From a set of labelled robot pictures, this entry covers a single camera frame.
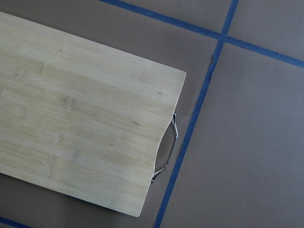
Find wooden cutting board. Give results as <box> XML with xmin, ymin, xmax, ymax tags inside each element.
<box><xmin>0</xmin><ymin>13</ymin><xmax>186</xmax><ymax>217</ymax></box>

